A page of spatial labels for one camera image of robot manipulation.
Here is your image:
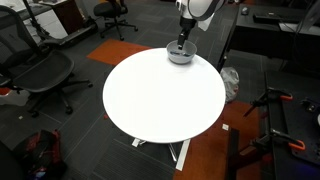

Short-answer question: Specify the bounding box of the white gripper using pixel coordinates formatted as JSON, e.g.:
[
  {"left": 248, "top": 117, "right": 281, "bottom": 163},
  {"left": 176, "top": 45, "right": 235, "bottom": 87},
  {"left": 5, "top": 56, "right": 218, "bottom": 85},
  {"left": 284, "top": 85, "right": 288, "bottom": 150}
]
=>
[{"left": 177, "top": 14, "right": 214, "bottom": 51}]

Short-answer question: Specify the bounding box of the dark brown cabinet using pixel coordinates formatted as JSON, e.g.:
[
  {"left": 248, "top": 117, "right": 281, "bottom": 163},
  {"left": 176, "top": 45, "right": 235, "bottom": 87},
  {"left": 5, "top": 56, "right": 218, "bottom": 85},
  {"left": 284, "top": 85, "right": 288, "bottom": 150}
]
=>
[{"left": 53, "top": 0, "right": 84, "bottom": 34}]

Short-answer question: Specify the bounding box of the black mounting platform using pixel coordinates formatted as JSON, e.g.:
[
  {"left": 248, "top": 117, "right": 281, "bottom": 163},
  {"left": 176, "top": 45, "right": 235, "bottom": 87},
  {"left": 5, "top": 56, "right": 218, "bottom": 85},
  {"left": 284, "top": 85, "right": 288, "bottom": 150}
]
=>
[{"left": 264, "top": 71, "right": 320, "bottom": 180}]

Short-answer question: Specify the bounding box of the teal marker pen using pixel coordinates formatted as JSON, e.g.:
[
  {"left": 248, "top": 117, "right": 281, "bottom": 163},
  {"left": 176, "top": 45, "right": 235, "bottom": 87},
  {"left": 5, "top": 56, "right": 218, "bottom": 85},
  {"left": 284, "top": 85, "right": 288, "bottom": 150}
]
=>
[{"left": 170, "top": 49, "right": 192, "bottom": 58}]

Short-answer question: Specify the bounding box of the black stand leg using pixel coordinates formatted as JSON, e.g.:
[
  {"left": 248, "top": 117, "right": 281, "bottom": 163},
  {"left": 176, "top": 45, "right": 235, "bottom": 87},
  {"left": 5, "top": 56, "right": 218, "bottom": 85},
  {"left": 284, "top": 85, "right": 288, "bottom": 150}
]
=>
[{"left": 224, "top": 128, "right": 241, "bottom": 180}]

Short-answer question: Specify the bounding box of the grey round bowl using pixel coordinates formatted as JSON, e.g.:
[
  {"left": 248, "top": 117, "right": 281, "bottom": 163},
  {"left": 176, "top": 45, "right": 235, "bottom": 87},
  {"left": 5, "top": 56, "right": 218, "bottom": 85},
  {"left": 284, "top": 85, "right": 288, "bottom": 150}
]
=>
[{"left": 166, "top": 39, "right": 198, "bottom": 65}]

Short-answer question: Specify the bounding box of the clear plastic bag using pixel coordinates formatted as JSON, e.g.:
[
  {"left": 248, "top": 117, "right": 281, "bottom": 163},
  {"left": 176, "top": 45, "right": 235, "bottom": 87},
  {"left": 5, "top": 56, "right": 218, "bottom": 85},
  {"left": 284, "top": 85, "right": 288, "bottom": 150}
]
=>
[{"left": 219, "top": 66, "right": 240, "bottom": 104}]

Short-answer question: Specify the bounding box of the black orange bar clamp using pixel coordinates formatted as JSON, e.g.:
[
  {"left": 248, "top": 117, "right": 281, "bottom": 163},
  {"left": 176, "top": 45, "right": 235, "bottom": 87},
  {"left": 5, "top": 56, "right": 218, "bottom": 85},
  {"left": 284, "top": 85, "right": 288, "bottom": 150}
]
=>
[
  {"left": 243, "top": 87, "right": 294, "bottom": 118},
  {"left": 251, "top": 128, "right": 307, "bottom": 154}
]

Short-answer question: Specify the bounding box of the red black backpack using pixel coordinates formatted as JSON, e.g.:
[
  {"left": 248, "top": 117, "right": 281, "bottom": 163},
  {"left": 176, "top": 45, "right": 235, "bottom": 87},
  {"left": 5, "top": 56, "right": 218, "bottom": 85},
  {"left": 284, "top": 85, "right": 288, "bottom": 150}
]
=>
[{"left": 11, "top": 129, "right": 68, "bottom": 180}]

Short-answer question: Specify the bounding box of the white low cabinet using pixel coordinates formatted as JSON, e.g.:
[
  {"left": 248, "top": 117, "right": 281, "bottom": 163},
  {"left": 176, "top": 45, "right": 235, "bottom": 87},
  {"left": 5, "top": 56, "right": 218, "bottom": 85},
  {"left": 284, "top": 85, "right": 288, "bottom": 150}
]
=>
[{"left": 19, "top": 8, "right": 69, "bottom": 41}]

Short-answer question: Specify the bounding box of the white worktop desk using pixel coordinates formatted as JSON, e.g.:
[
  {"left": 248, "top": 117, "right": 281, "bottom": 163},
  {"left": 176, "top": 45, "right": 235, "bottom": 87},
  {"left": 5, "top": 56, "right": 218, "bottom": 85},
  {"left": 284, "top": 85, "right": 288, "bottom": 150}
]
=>
[{"left": 0, "top": 0, "right": 51, "bottom": 21}]

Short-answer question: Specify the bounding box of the white table base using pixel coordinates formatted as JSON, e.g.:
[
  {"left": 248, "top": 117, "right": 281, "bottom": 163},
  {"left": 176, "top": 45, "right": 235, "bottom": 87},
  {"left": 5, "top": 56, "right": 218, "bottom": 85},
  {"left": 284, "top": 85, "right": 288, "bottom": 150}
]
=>
[{"left": 131, "top": 137, "right": 192, "bottom": 172}]

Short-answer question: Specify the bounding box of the black desk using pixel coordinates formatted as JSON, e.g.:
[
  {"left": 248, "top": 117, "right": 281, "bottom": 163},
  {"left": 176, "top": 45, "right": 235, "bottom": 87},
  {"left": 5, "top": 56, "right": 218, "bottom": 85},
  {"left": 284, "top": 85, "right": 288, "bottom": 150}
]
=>
[{"left": 216, "top": 3, "right": 320, "bottom": 73}]

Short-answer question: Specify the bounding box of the black swivel office chair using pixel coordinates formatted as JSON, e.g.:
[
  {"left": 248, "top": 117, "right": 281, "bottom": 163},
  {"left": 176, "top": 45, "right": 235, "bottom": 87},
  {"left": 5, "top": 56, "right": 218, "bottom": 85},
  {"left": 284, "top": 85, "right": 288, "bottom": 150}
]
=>
[{"left": 93, "top": 0, "right": 139, "bottom": 42}]

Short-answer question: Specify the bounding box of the black mesh office chair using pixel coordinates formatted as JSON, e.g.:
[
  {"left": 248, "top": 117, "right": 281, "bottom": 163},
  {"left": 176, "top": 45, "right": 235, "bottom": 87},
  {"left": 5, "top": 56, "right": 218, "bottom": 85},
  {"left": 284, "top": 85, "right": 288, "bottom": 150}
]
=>
[{"left": 0, "top": 4, "right": 94, "bottom": 118}]

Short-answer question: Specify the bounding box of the black slim keyboard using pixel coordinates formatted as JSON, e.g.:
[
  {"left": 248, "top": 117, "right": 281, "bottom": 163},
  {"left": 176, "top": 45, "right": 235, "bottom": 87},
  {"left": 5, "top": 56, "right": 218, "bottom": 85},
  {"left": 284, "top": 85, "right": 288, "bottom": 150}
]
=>
[{"left": 252, "top": 12, "right": 284, "bottom": 24}]

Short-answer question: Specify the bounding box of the black electric scooter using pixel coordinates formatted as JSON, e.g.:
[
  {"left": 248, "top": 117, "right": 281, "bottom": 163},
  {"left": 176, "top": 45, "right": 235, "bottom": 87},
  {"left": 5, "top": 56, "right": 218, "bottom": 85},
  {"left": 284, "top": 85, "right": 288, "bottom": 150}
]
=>
[{"left": 21, "top": 0, "right": 99, "bottom": 48}]

